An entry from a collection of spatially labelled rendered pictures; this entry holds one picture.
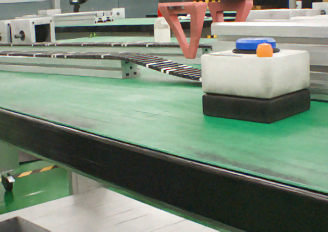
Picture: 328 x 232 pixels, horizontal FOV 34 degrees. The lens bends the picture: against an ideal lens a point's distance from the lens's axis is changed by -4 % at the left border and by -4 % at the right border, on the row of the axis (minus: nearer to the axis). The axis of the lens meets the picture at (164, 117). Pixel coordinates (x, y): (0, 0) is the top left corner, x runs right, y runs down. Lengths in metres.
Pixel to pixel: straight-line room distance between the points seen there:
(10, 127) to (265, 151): 0.35
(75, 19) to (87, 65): 3.18
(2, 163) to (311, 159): 2.57
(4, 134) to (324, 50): 0.39
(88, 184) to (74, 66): 1.20
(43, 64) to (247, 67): 0.58
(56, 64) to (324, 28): 0.54
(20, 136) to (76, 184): 1.44
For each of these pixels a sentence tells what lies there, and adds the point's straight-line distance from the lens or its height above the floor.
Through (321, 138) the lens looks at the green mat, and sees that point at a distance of 0.45.
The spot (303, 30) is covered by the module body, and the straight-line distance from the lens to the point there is 0.61.
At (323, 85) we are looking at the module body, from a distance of 0.61.
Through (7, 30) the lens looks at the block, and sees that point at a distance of 1.72.
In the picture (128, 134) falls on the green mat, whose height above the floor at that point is 0.78.
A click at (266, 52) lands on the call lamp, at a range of 0.50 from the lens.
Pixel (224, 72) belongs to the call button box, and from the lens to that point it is 0.53.
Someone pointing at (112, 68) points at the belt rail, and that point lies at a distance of 0.88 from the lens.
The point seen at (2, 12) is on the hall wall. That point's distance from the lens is 12.45.
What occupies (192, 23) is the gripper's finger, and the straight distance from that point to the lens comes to 0.70.
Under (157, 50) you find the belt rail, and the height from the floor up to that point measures 0.80.
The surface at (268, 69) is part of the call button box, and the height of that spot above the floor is 0.83.
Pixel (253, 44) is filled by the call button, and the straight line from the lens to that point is 0.53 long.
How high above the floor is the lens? 0.89
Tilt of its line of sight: 12 degrees down
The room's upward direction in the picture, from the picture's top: 3 degrees counter-clockwise
